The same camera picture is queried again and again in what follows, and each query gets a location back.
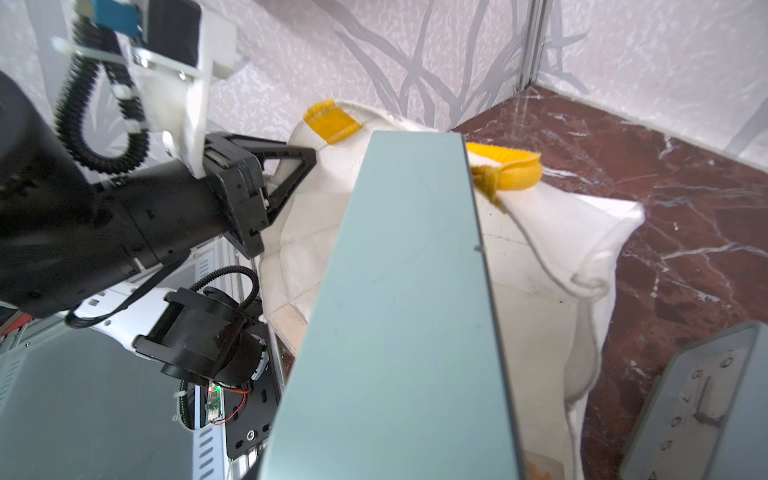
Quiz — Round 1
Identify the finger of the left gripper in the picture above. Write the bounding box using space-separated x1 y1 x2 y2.
239 137 317 225

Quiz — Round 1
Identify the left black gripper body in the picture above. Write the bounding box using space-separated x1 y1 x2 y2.
203 133 269 259

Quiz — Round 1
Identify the grey green square clock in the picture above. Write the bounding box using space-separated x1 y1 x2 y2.
258 131 525 479

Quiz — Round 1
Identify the white canvas tote bag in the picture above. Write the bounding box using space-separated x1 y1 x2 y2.
258 100 644 479

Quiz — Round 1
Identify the grey blue square clock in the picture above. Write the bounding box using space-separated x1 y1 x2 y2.
619 321 767 479

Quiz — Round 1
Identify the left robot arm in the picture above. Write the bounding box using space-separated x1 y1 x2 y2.
1 1 317 425

